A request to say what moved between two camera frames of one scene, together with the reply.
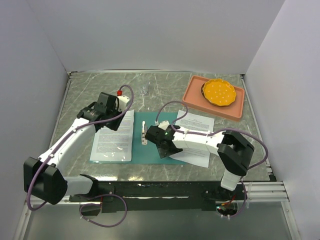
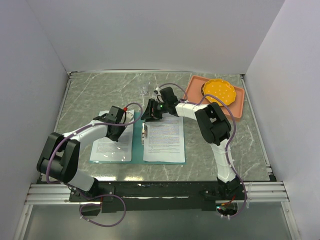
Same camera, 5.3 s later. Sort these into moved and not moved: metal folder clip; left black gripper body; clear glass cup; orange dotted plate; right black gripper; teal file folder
Moved: right black gripper; left black gripper body
Not moved: clear glass cup; orange dotted plate; teal file folder; metal folder clip
